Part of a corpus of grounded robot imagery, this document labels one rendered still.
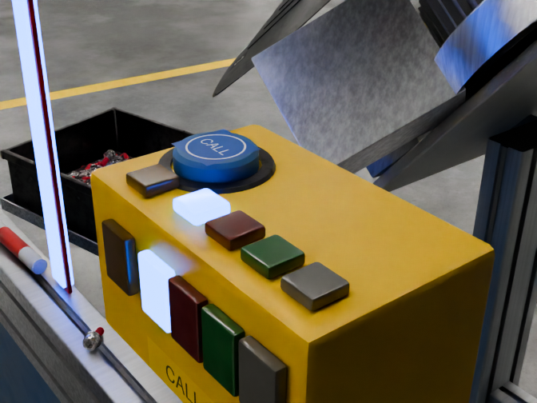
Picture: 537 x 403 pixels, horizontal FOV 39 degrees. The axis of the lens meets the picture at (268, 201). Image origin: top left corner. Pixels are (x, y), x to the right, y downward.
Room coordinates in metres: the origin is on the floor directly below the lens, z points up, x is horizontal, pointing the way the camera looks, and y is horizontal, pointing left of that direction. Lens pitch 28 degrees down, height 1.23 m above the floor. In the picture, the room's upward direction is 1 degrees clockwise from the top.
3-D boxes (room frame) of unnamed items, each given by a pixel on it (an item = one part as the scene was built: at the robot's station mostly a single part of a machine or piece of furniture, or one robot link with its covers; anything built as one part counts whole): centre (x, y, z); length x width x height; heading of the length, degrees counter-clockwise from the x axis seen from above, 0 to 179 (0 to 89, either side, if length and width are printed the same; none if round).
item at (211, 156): (0.32, 0.02, 1.08); 0.04 x 0.04 x 0.02
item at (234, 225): (0.26, 0.01, 1.08); 0.02 x 0.02 x 0.01; 38
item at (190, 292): (0.25, 0.03, 1.04); 0.02 x 0.01 x 0.03; 38
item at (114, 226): (0.29, 0.07, 1.04); 0.02 x 0.01 x 0.03; 38
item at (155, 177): (0.30, 0.05, 1.08); 0.02 x 0.02 x 0.01; 38
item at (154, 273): (0.26, 0.05, 1.04); 0.02 x 0.01 x 0.03; 38
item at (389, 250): (0.29, 0.00, 1.02); 0.16 x 0.10 x 0.11; 38
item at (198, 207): (0.28, 0.03, 1.08); 0.02 x 0.02 x 0.01; 38
